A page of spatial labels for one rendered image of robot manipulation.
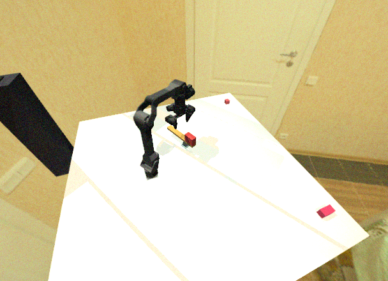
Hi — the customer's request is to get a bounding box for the red rectangular block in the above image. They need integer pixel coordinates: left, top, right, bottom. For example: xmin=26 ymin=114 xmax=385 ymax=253
xmin=317 ymin=205 xmax=335 ymax=218

